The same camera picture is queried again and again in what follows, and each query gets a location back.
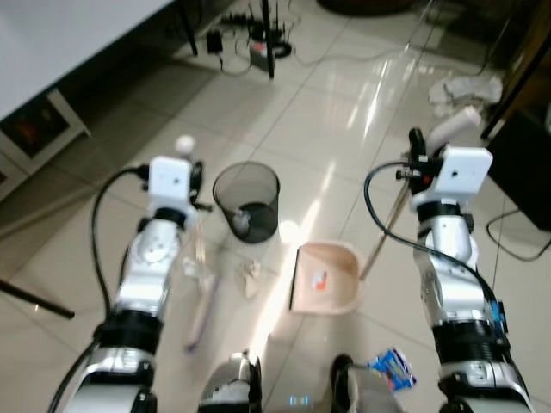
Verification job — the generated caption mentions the beige long-handled dustpan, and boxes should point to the beige long-handled dustpan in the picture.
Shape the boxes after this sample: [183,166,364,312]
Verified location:
[288,106,483,316]

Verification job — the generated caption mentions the black mesh waste bin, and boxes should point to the black mesh waste bin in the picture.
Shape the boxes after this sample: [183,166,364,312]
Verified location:
[212,161,282,245]

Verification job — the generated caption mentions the white crumpled rag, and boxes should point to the white crumpled rag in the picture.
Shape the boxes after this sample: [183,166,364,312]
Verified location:
[429,75,505,118]

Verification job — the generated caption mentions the black box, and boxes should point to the black box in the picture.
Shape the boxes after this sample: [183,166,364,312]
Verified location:
[485,108,551,231]

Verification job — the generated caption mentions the crumpled white paper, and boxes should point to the crumpled white paper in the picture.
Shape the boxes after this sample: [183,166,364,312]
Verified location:
[237,262,263,300]

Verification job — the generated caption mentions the black power adapter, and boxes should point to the black power adapter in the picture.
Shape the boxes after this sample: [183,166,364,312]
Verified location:
[205,29,226,58]

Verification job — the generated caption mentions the red and black device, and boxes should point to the red and black device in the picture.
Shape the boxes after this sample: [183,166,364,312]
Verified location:
[247,24,295,71]

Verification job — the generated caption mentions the brown wooden furniture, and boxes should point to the brown wooden furniture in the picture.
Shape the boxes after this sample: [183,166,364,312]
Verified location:
[480,0,551,140]

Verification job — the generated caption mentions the dark round base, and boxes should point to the dark round base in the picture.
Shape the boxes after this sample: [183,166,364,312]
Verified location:
[317,0,416,16]

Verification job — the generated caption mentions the black table leg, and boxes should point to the black table leg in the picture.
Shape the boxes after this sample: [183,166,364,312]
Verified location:
[176,0,201,58]
[258,0,278,81]

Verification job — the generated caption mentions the white low cabinet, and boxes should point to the white low cabinet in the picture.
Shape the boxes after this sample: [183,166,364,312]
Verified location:
[0,86,92,203]

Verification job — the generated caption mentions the black power strip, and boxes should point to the black power strip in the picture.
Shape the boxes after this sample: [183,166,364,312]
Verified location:
[221,12,251,28]

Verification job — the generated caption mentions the white table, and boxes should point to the white table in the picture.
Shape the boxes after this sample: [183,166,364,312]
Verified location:
[0,0,177,121]

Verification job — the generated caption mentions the colourful snack wrapper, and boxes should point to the colourful snack wrapper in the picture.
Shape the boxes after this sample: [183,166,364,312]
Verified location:
[366,348,419,393]

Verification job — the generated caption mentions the black stand leg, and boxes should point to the black stand leg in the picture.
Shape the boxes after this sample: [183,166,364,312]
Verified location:
[0,278,76,321]

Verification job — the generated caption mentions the robot left leg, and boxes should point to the robot left leg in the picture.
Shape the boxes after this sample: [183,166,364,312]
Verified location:
[198,351,263,413]

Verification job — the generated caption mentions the robot leg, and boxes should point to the robot leg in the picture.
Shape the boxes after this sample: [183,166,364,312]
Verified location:
[331,354,406,413]
[198,351,263,413]

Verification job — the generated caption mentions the robot right leg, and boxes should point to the robot right leg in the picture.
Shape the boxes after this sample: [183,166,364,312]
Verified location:
[331,354,406,413]

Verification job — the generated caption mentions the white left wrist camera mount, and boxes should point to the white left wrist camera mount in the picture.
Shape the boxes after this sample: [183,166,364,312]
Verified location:
[148,157,201,218]

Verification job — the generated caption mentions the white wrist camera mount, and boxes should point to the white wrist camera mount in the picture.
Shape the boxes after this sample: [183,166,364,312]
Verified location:
[422,146,494,207]
[148,157,201,218]

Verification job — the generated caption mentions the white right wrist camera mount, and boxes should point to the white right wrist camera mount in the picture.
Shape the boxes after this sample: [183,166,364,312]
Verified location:
[422,146,494,207]

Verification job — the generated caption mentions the thin black floor cable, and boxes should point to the thin black floor cable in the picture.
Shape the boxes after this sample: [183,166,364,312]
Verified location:
[485,209,551,261]

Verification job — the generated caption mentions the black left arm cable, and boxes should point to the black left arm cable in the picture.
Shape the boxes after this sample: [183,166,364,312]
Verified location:
[90,166,152,321]

